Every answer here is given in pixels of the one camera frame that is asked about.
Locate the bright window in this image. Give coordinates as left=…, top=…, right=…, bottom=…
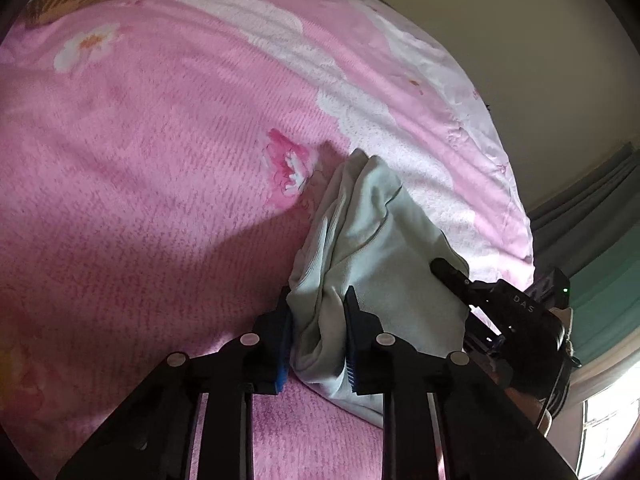
left=581, top=395, right=640, bottom=468

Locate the grey green curtain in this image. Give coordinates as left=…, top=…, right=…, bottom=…
left=527, top=142, right=640, bottom=368

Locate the pink floral blanket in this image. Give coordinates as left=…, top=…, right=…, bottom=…
left=0, top=0, right=537, bottom=480

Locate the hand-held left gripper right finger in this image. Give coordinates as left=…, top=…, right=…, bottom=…
left=343, top=285, right=583, bottom=480

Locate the light green small shirt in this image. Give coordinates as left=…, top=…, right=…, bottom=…
left=289, top=147, right=472, bottom=431

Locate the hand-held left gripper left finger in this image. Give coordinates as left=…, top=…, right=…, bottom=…
left=55, top=286, right=297, bottom=480

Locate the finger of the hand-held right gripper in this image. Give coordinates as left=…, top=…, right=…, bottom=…
left=429, top=257, right=502, bottom=312

